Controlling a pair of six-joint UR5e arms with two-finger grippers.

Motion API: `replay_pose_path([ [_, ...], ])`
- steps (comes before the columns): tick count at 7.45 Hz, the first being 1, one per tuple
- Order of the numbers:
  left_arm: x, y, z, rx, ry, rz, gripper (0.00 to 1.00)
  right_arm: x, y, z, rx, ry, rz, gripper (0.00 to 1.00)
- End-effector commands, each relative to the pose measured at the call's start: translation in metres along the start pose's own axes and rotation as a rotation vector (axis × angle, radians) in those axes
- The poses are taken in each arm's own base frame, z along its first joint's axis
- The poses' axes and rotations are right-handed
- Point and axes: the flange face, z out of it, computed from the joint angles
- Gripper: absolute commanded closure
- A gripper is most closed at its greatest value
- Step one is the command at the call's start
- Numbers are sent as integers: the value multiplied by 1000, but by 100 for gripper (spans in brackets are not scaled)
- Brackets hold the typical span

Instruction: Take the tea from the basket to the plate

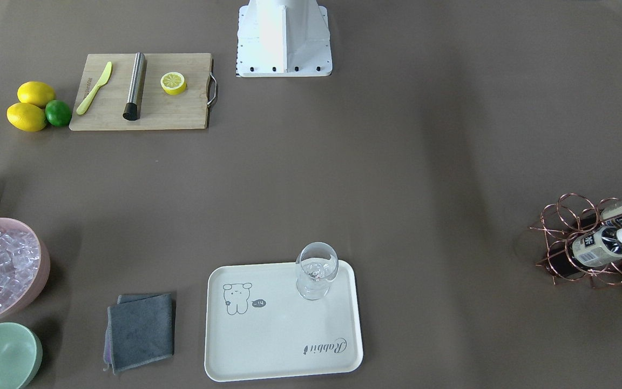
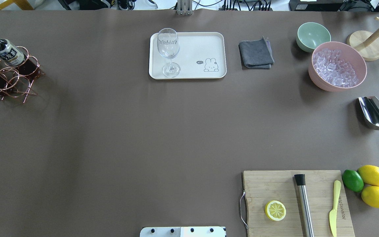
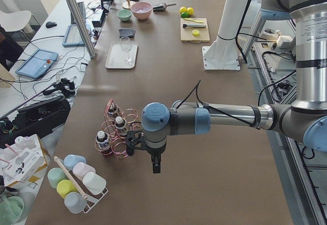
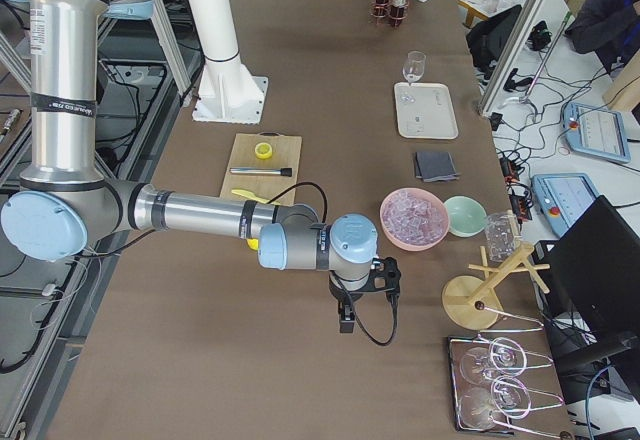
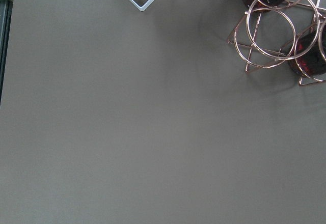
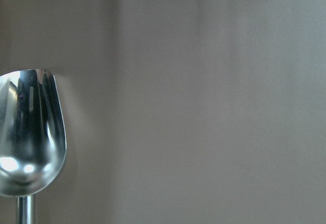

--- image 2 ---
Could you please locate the copper wire bottle basket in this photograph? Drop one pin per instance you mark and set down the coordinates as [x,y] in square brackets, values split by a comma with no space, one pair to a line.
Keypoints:
[19,86]

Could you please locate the tea bottle white cap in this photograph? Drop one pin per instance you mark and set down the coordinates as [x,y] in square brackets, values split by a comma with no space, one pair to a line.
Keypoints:
[10,54]

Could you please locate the white rabbit tray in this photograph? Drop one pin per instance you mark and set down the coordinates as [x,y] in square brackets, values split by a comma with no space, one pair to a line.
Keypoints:
[201,56]

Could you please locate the clear wine glass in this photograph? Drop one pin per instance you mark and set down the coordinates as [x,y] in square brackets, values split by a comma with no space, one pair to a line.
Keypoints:
[168,47]

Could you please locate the grey folded cloth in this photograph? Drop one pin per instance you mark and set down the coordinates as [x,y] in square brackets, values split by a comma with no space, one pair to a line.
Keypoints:
[256,54]

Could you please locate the wooden cutting board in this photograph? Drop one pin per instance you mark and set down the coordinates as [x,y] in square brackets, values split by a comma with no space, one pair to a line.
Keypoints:
[263,186]

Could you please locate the steel muddler black tip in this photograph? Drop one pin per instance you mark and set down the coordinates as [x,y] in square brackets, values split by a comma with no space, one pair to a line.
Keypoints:
[305,208]

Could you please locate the half lemon slice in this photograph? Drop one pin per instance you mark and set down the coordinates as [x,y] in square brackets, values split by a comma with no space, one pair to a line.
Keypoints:
[275,210]

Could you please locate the green bowl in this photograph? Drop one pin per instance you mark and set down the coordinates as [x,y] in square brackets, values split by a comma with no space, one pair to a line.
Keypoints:
[310,35]

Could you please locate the pink bowl of ice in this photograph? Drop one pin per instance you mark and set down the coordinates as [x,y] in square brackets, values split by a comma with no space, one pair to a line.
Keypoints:
[336,67]

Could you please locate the yellow plastic knife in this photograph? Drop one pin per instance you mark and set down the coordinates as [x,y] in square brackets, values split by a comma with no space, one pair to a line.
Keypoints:
[332,217]

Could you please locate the green lime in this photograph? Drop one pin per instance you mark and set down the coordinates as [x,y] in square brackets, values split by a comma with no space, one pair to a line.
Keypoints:
[353,181]

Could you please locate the metal ice scoop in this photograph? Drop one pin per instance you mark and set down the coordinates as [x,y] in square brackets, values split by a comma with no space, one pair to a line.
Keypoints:
[370,109]

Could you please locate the upper yellow lemon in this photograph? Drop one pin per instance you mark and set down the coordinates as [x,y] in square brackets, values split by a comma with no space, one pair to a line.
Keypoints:
[369,174]

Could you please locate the yellow lemon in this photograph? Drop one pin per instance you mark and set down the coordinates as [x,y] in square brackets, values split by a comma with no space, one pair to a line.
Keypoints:
[370,196]
[369,174]

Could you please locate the wooden cup stand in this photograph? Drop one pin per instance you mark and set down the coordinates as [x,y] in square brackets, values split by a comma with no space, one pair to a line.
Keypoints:
[366,43]

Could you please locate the lower yellow lemon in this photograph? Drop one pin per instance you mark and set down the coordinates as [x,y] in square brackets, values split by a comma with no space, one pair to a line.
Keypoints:
[370,196]

